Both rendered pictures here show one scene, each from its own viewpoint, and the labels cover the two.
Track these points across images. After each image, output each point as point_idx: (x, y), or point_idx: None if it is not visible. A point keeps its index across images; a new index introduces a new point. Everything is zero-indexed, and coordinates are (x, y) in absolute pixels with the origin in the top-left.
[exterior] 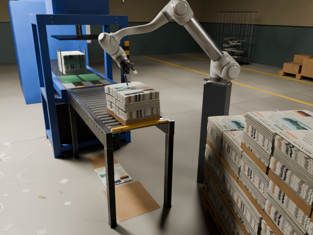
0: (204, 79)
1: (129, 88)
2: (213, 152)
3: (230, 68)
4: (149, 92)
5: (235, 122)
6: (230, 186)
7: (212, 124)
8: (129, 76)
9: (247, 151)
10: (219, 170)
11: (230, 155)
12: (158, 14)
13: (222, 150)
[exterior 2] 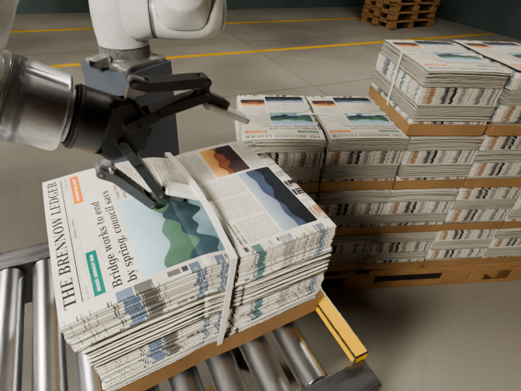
0: (98, 67)
1: (192, 204)
2: None
3: (225, 5)
4: (262, 157)
5: (282, 118)
6: (369, 204)
7: (274, 145)
8: (143, 161)
9: (431, 130)
10: (322, 205)
11: (363, 163)
12: None
13: (329, 171)
